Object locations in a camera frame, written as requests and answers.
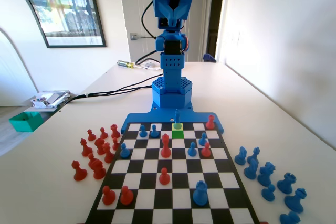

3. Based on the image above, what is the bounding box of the red chess rook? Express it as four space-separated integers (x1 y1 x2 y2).
110 123 121 139

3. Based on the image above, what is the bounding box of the red chess queen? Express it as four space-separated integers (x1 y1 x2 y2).
160 133 172 158

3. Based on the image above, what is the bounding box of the red chess knight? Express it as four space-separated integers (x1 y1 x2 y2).
91 158 107 180
94 137 106 156

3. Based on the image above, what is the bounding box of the red chess bishop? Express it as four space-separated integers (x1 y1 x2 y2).
80 138 93 157
102 142 115 164

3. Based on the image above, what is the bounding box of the blue chess knight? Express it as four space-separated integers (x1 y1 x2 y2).
234 146 248 166
257 162 276 187

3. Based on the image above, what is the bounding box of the blue chess rook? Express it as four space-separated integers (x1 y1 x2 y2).
277 173 297 194
192 180 209 206

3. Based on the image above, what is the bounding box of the white door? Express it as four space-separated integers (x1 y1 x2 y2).
118 0 211 63

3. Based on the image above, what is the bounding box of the white paper sheet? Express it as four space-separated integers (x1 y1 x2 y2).
136 60 161 71

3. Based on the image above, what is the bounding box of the black framed poster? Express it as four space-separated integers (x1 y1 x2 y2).
15 0 107 48

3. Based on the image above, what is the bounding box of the pile of papers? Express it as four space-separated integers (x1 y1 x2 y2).
30 90 71 109

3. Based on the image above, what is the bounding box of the white arched panel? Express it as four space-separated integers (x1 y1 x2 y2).
0 0 49 106

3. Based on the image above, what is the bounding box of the black and white chessboard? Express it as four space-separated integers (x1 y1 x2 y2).
85 121 260 224

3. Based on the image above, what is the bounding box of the green box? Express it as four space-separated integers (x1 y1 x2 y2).
9 111 44 132

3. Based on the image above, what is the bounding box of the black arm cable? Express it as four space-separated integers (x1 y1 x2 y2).
141 0 158 39

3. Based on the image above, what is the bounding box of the yellow handled screwdriver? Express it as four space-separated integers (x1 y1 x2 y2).
117 60 148 70

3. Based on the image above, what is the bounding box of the black power cable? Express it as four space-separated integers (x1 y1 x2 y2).
56 83 154 109
56 74 165 109

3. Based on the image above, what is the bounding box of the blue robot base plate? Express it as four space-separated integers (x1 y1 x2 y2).
120 100 226 134

